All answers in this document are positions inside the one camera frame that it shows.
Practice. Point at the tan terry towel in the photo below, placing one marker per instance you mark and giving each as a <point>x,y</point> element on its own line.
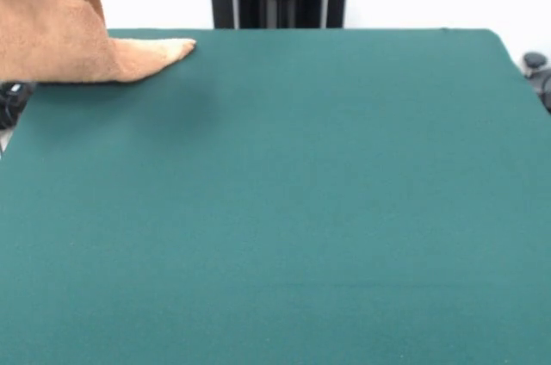
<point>56,29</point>

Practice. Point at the black equipment pile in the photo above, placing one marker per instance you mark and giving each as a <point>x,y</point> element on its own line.
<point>13,102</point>

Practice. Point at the dark green table cloth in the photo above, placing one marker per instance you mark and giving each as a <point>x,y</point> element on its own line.
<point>344,231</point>

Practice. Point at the grey office chair base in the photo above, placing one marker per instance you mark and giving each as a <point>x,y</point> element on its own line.
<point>538,72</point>

